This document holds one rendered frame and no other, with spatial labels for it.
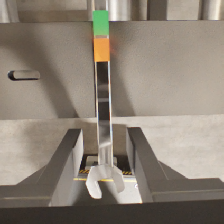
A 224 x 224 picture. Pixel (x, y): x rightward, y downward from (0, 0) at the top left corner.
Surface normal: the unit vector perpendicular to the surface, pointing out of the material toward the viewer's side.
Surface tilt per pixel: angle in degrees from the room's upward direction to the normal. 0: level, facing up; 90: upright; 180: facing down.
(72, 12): 0
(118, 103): 0
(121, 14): 31
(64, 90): 0
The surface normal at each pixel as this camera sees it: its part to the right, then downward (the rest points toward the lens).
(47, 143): 0.03, 0.28
